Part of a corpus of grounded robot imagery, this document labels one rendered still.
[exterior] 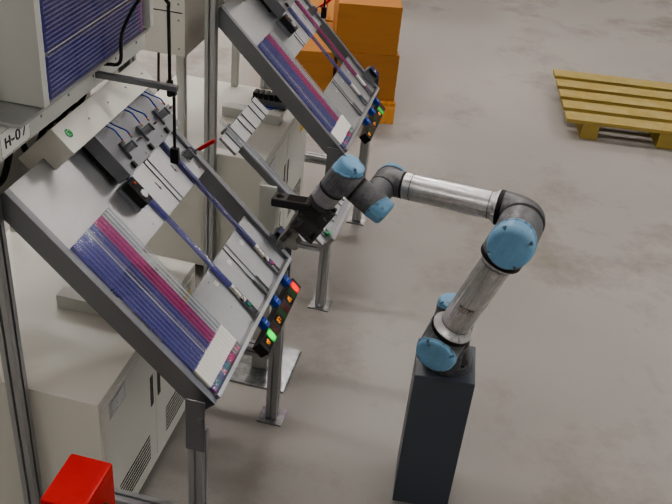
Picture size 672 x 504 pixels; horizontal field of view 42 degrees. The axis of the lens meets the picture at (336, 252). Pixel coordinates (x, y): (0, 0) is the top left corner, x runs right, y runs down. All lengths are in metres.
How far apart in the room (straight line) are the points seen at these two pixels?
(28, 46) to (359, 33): 3.36
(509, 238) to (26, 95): 1.17
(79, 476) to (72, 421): 0.49
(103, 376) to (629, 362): 2.22
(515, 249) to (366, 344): 1.50
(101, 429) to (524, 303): 2.15
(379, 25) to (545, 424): 2.67
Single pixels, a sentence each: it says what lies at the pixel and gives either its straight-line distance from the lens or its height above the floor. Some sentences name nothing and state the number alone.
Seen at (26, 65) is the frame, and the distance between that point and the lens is 2.07.
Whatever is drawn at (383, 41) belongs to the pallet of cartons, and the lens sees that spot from 5.23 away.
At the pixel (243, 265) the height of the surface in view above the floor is 0.80.
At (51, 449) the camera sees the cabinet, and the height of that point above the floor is 0.41.
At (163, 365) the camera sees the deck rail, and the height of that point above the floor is 0.81.
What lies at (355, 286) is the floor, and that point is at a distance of 3.89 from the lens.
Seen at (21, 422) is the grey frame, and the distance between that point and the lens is 2.51.
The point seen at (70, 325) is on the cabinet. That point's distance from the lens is 2.66.
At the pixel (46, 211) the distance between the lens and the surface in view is 2.18.
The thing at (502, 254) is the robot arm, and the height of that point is 1.10.
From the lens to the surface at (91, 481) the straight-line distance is 2.00.
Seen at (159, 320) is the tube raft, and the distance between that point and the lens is 2.22.
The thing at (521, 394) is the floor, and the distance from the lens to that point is 3.51.
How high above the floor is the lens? 2.26
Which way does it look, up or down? 33 degrees down
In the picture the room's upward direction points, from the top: 6 degrees clockwise
